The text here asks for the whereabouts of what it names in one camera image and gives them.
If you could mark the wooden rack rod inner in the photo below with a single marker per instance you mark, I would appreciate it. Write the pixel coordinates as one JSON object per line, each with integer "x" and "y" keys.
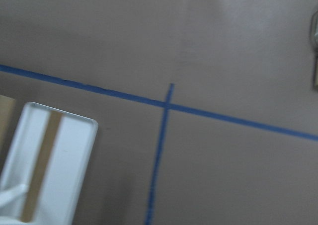
{"x": 41, "y": 164}

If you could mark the wooden rack rod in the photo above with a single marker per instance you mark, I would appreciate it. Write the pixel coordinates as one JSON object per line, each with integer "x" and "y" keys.
{"x": 7, "y": 108}
{"x": 41, "y": 164}

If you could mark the white rack tray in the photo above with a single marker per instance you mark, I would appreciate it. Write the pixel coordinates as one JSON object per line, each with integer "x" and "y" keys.
{"x": 64, "y": 175}

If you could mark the wooden rack rod outer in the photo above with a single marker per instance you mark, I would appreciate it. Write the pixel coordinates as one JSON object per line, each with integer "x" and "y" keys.
{"x": 7, "y": 108}

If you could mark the bamboo cutting board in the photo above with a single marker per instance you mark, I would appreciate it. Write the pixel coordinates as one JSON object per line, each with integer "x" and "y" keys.
{"x": 314, "y": 45}

